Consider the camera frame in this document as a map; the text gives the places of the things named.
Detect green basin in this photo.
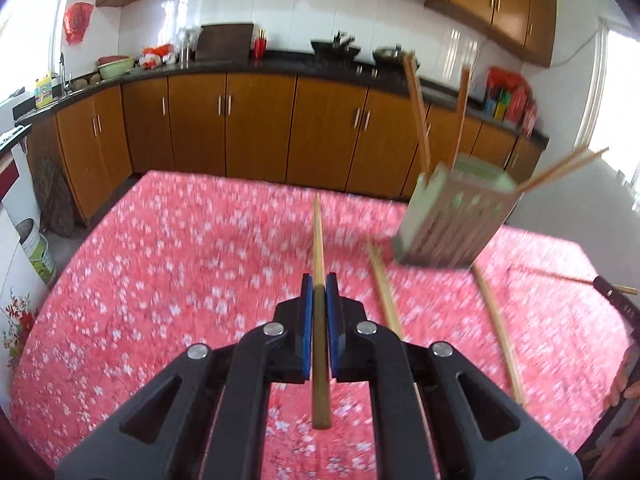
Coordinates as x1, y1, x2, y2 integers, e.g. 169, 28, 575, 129
96, 55, 136, 80

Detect wok with lid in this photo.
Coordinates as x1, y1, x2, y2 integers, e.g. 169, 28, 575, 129
372, 44, 407, 72

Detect window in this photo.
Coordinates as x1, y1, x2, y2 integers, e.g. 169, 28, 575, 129
574, 24, 640, 212

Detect red white plastic bag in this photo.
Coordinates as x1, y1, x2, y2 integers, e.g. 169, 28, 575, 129
138, 44, 177, 70

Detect dark wooden cutting board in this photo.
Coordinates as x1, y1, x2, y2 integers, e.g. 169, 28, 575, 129
195, 23, 254, 62

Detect lower wooden kitchen cabinets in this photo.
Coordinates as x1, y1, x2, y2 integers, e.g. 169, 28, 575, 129
14, 54, 551, 226

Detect hanging red plastic bag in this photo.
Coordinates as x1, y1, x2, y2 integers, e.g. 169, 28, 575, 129
63, 1, 94, 46

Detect person's right hand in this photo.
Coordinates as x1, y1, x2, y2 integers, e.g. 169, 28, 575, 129
603, 344, 640, 410

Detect white plastic bucket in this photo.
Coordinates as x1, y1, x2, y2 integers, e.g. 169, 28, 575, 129
16, 218, 56, 287

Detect red bag with groceries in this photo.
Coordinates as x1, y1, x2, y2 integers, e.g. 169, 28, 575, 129
483, 66, 538, 138

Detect perforated metal utensil holder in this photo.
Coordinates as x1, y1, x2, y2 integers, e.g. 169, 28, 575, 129
392, 154, 520, 269

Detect yellow detergent bottle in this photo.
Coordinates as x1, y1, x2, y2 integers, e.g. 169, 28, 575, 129
35, 74, 53, 110

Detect bamboo chopstick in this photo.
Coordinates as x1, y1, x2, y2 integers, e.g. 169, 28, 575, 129
311, 196, 332, 430
509, 266, 639, 296
516, 144, 608, 194
450, 64, 471, 168
471, 263, 526, 408
402, 51, 431, 177
367, 240, 404, 339
515, 144, 588, 194

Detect black wok with utensils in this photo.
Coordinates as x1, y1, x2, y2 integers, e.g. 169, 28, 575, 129
310, 32, 361, 63

